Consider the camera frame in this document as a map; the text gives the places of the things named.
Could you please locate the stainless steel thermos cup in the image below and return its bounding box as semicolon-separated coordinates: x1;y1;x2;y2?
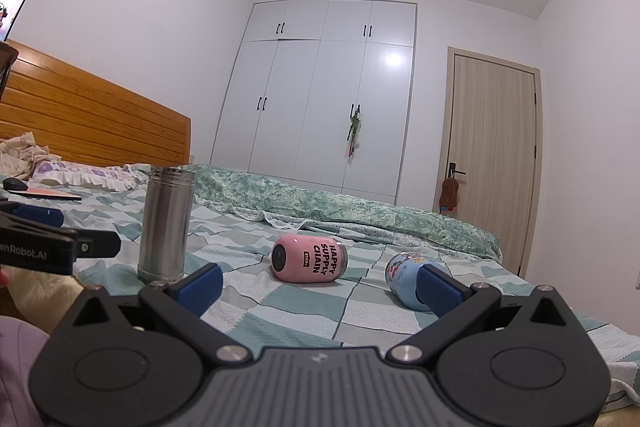
138;166;195;283

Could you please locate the beige crumpled cloth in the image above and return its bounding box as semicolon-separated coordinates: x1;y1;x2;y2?
0;132;61;181

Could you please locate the light blue cartoon cup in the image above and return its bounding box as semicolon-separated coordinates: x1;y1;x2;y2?
385;253;450;312

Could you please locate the purple floral pillow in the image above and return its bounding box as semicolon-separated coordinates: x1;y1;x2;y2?
30;160;148;192

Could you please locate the white built-in wardrobe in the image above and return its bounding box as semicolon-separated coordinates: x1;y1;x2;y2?
210;0;416;202

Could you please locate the green hanging ornament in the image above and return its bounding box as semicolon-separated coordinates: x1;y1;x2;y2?
346;104;361;164

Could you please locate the green floral quilt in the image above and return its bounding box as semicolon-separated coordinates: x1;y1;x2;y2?
182;165;503;263

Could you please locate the hand holding other gripper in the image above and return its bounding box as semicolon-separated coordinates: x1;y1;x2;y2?
0;270;10;288

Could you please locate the pink happy supply chain cup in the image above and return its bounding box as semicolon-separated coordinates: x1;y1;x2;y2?
270;234;348;284

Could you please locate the screen at left edge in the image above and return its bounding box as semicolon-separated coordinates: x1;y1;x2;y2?
0;0;26;41

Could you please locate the wooden bed headboard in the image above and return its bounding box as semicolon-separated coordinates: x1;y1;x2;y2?
1;41;191;167

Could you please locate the black computer mouse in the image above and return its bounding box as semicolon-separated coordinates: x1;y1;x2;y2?
2;178;28;192

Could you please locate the light wooden door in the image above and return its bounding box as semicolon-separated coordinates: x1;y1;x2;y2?
433;46;544;277

